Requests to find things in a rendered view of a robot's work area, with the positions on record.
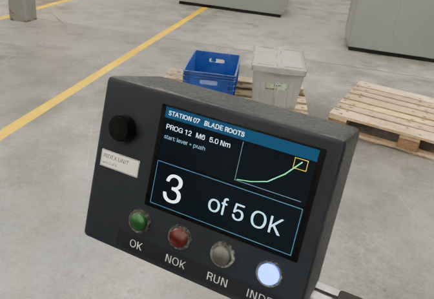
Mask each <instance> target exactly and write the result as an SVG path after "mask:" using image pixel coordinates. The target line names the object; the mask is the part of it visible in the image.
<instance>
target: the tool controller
mask: <svg viewBox="0 0 434 299"><path fill-rule="evenodd" d="M359 134H360V133H359V129H357V128H356V127H353V126H350V125H345V124H343V123H338V122H335V121H330V120H328V119H323V118H318V117H315V116H311V115H308V114H303V113H300V112H296V111H293V110H288V109H285V108H281V107H276V106H273V105H268V104H266V103H261V102H258V101H253V100H250V99H246V98H241V97H238V96H234V95H231V94H226V93H223V92H219V91H216V90H211V89H208V88H203V87H199V86H196V85H192V84H188V83H184V82H181V81H176V80H173V79H169V78H166V77H161V76H111V77H109V79H108V83H107V91H106V96H105V104H104V108H103V116H102V120H101V128H100V133H99V141H98V149H97V153H96V161H95V166H94V173H93V179H92V186H91V191H90V199H89V203H88V211H87V219H86V224H85V234H86V235H87V236H89V237H92V238H94V239H96V240H99V241H101V242H103V243H105V244H108V245H110V246H112V247H115V248H117V249H119V250H121V251H124V252H126V253H128V254H131V255H133V256H135V257H137V258H140V259H142V260H144V261H146V262H149V263H151V264H153V265H156V266H158V267H160V268H162V269H165V270H166V271H169V272H171V273H174V274H176V275H178V276H181V277H182V278H185V279H187V280H190V281H192V282H194V283H196V284H198V285H201V286H203V287H206V288H208V289H210V290H212V291H214V292H217V293H219V294H222V295H224V296H226V297H228V298H230V299H309V298H310V296H311V294H312V292H313V290H314V288H315V287H316V284H317V282H318V280H319V277H320V273H321V270H322V266H323V263H324V259H325V256H326V252H327V248H328V245H329V241H330V237H331V233H332V231H333V227H334V224H335V220H336V216H337V212H338V208H339V205H340V201H341V199H342V195H343V191H344V187H345V184H346V180H347V176H348V173H349V169H350V166H351V162H352V159H353V155H354V152H355V148H356V145H357V141H358V137H359ZM157 158H158V159H160V160H163V161H167V162H169V163H173V164H175V165H179V166H181V167H184V168H186V169H190V170H193V171H196V172H199V175H198V181H197V185H196V191H195V194H194V200H193V204H192V209H191V215H190V218H187V217H184V216H182V215H179V214H176V213H175V212H171V211H168V210H167V209H163V208H161V207H158V206H156V205H153V204H151V203H149V199H150V192H151V188H152V182H153V177H154V171H155V167H156V160H157ZM135 209H143V210H144V211H146V212H147V214H148V215H149V216H150V221H151V224H150V229H149V230H148V231H147V232H144V233H136V232H134V231H133V230H132V229H131V227H130V225H129V215H130V214H131V212H132V211H134V210H135ZM174 225H183V226H185V227H186V228H188V230H189V232H190V233H191V238H192V240H191V244H190V245H189V247H188V248H186V249H184V250H177V249H175V248H174V247H173V246H172V245H171V244H170V243H169V240H168V232H169V230H170V228H171V227H172V226H174ZM216 242H227V243H228V244H229V245H231V246H232V248H233V249H234V251H235V255H236V257H235V261H234V263H233V264H232V265H231V266H229V267H226V268H221V267H218V266H217V265H215V264H214V263H213V261H212V260H211V256H210V251H211V247H212V246H213V245H214V244H215V243H216ZM263 260H272V261H274V262H276V263H277V264H278V265H279V266H280V267H281V269H282V272H283V279H282V281H281V283H280V284H278V285H277V286H276V287H266V286H264V285H262V284H261V283H260V282H259V281H258V279H257V277H256V268H257V266H258V264H259V263H260V262H261V261H263Z"/></svg>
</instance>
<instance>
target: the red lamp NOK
mask: <svg viewBox="0 0 434 299"><path fill-rule="evenodd" d="M168 240H169V243H170V244H171V245H172V246H173V247H174V248H175V249H177V250H184V249H186V248H188V247H189V245H190V244H191V240H192V238H191V233H190V232H189V230H188V228H186V227H185V226H183V225H174V226H172V227H171V228H170V230H169V232H168Z"/></svg>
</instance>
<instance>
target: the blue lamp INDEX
mask: <svg viewBox="0 0 434 299"><path fill-rule="evenodd" d="M256 277H257V279H258V281H259V282H260V283H261V284H262V285H264V286H266V287H276V286H277V285H278V284H280V283H281V281H282V279H283V272H282V269H281V267H280V266H279V265H278V264H277V263H276V262H274V261H272V260H263V261H261V262H260V263H259V264H258V266H257V268H256Z"/></svg>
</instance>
